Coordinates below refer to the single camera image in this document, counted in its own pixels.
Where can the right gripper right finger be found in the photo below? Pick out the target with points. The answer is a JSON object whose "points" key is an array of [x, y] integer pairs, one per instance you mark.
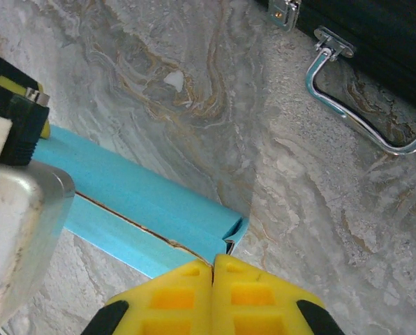
{"points": [[253, 300]]}

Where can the white and blue paper box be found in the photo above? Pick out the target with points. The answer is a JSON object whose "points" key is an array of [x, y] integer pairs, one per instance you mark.
{"points": [[141, 199]]}

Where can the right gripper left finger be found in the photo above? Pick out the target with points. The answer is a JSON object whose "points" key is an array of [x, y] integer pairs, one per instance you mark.
{"points": [[173, 300]]}

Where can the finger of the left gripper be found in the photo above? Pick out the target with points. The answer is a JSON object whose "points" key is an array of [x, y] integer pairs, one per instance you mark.
{"points": [[46, 130], [5, 75]]}

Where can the black ribbed carrying case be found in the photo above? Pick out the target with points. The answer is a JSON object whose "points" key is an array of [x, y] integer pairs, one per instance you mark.
{"points": [[375, 28]]}

